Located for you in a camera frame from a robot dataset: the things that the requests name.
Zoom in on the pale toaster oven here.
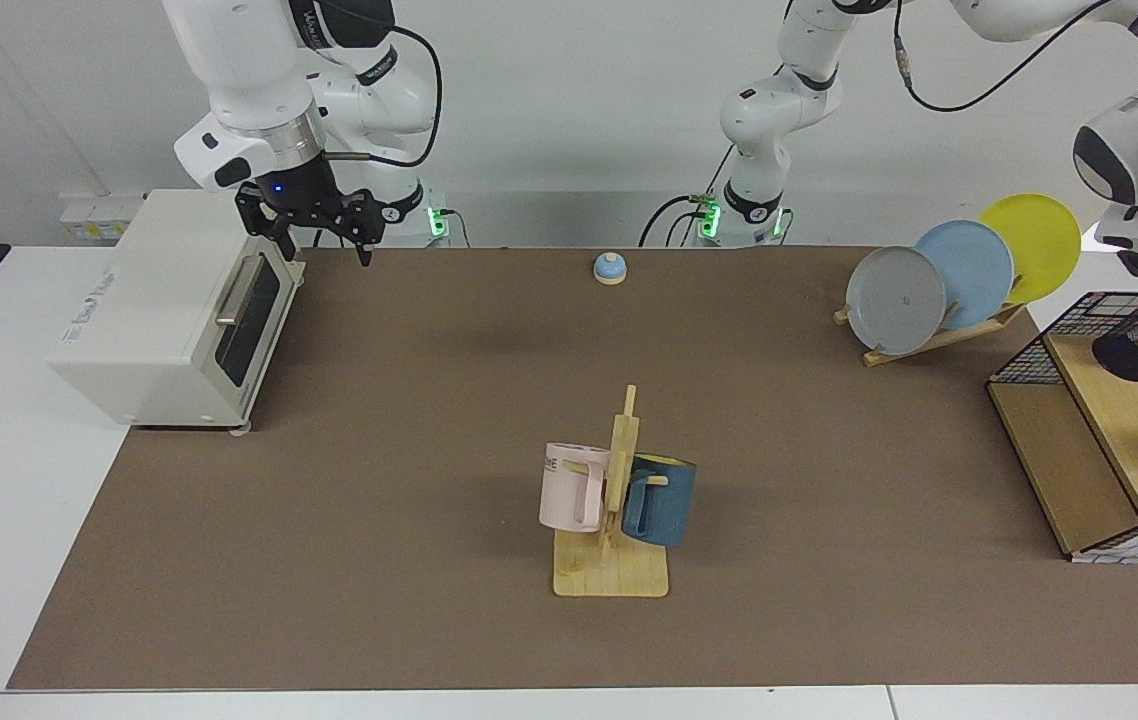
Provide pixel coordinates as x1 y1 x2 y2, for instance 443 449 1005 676
46 188 308 436

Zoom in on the yellow plate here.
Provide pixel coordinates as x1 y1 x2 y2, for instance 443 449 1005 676
979 193 1082 305

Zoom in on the brown table cloth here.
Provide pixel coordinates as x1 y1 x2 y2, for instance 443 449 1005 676
7 245 1138 691

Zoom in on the light blue plate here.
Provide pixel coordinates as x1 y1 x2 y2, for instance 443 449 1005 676
914 220 1015 331

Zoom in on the wooden plate rack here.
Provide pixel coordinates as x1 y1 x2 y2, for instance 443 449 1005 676
834 275 1028 368

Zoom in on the grey plate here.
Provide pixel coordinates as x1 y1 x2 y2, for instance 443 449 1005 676
846 246 948 356

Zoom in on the pink mug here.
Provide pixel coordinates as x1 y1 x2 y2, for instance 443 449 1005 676
539 442 612 534

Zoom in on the dark teal mug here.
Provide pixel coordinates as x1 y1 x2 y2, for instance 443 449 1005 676
621 453 698 548

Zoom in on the wooden cup stand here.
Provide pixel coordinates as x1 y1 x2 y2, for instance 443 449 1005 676
553 385 670 599

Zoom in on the wire basket with wooden floor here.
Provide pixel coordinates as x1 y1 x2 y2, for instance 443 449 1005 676
987 290 1138 566

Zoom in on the white wall power strip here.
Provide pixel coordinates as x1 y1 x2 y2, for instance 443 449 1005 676
59 195 148 241

